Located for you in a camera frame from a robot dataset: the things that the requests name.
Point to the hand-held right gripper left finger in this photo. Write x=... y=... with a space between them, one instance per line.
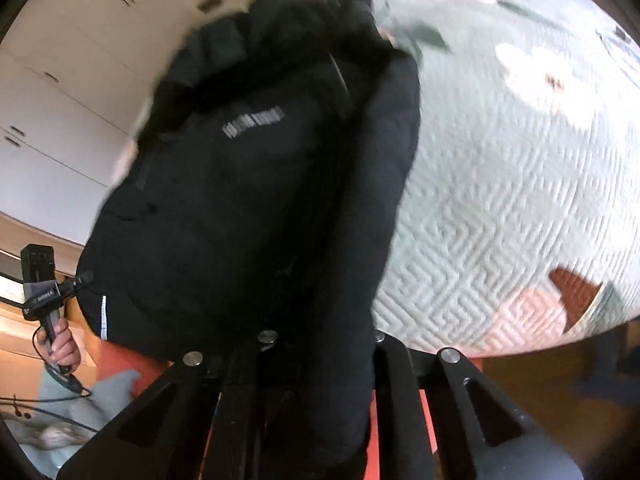
x=250 y=375

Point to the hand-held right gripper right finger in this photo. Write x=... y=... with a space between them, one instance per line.
x=395 y=375

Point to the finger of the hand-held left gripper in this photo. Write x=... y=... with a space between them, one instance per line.
x=77 y=280

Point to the black hooded jacket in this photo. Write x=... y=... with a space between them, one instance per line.
x=225 y=185

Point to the person's left hand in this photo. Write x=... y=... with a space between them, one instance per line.
x=64 y=350

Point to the person's blue pants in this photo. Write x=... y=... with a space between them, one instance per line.
x=100 y=400

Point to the white wardrobe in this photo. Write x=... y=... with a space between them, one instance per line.
x=75 y=85

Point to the bed with floral quilt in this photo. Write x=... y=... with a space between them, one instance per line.
x=500 y=185

